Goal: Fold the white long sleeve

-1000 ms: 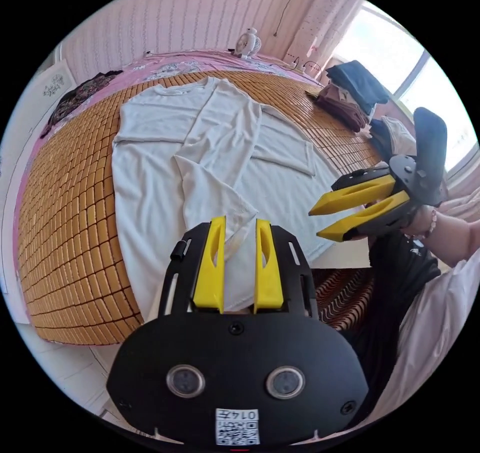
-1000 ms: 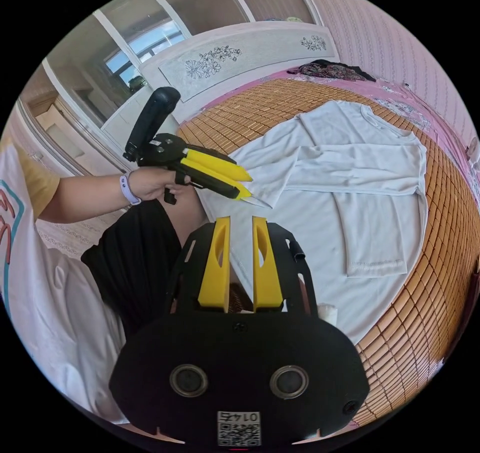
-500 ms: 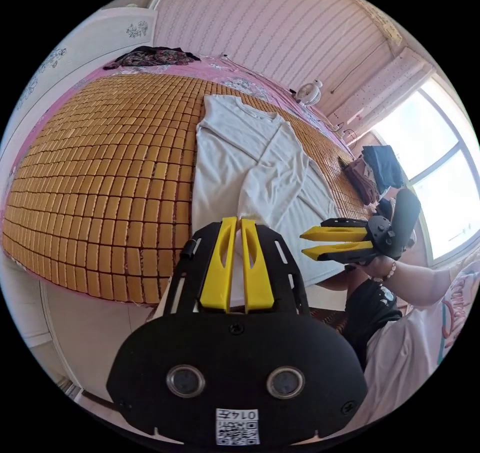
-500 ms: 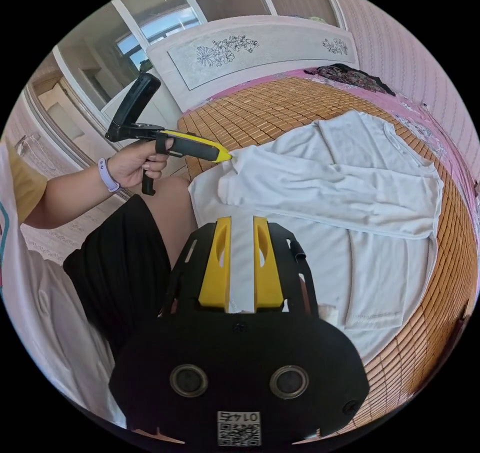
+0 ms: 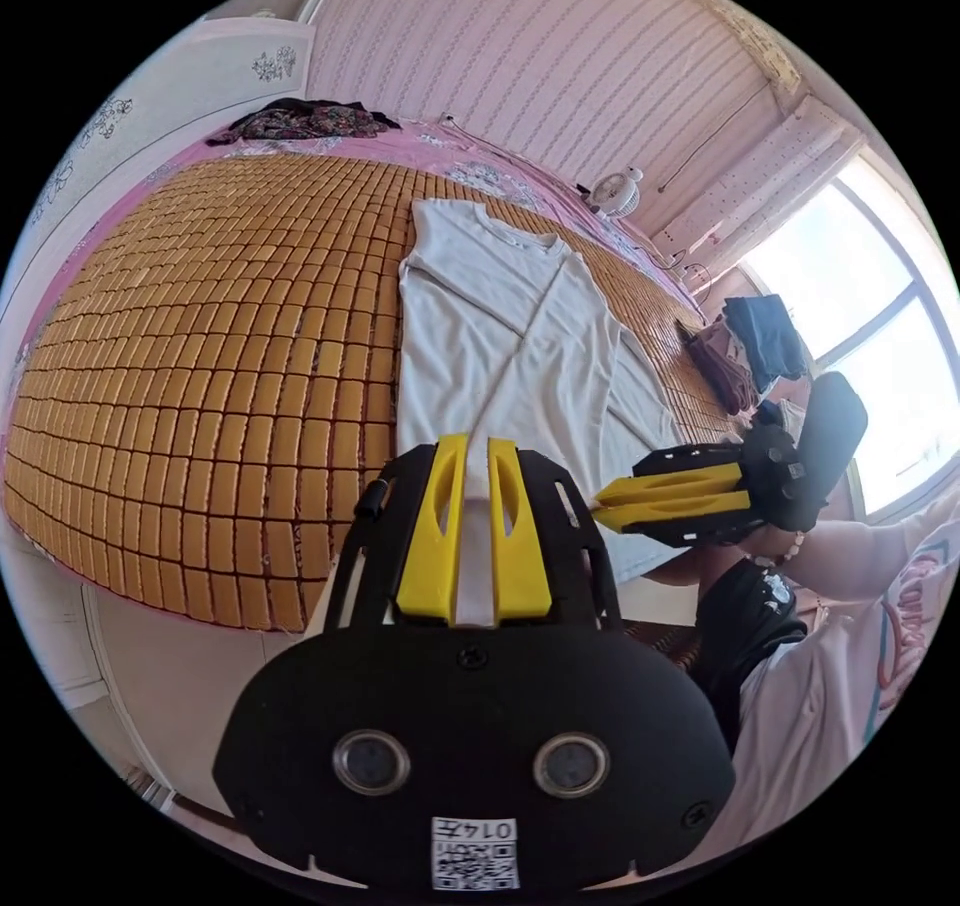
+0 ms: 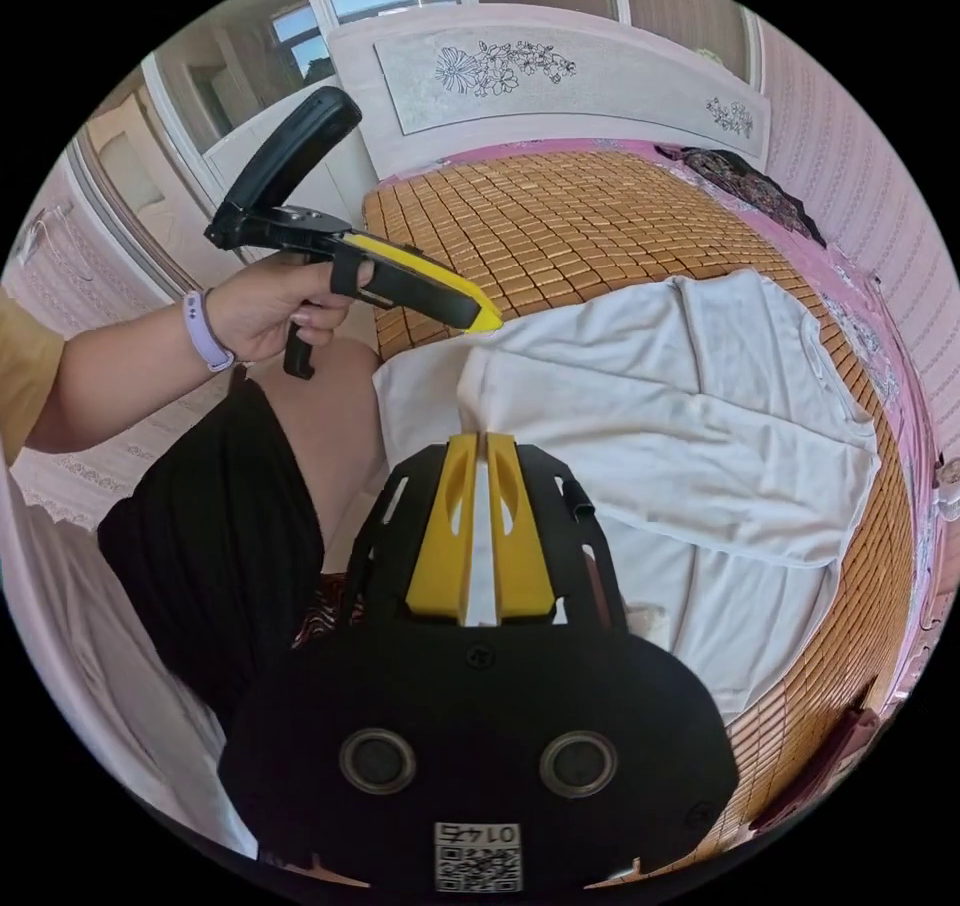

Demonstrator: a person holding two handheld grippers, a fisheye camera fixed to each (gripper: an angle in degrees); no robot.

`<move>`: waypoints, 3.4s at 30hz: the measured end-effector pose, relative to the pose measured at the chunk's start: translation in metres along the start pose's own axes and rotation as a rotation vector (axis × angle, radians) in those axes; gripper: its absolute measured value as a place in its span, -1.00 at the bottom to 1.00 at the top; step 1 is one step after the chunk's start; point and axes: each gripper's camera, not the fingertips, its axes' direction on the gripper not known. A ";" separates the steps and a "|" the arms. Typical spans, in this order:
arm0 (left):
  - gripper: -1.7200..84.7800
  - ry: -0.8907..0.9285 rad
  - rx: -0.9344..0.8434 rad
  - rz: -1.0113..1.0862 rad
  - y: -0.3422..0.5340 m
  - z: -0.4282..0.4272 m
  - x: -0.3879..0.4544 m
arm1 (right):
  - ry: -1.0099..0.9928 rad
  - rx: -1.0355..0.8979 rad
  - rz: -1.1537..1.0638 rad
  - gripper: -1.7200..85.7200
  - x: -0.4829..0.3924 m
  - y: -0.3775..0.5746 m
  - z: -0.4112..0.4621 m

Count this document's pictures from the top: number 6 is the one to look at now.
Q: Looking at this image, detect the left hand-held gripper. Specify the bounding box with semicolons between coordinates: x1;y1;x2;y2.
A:
203;203;503;380

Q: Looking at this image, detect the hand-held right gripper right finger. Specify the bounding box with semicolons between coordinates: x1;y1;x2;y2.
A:
486;432;558;619

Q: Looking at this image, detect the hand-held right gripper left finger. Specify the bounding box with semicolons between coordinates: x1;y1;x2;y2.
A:
405;432;479;619

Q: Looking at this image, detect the white long sleeve shirt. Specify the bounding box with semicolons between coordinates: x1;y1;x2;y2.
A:
371;267;884;721

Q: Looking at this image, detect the person's left forearm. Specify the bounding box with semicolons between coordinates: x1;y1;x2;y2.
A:
25;287;238;459

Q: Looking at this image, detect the person's left hand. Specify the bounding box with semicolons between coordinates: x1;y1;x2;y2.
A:
202;251;376;367

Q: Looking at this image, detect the bed with woven mat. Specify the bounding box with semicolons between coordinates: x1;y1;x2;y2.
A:
325;19;948;834

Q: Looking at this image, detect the person's body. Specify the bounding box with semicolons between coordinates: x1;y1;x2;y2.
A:
0;287;384;735

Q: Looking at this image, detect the window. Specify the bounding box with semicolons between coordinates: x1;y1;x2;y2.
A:
268;0;468;84

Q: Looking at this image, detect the dark floral garment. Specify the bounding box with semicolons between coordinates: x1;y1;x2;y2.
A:
653;143;828;249

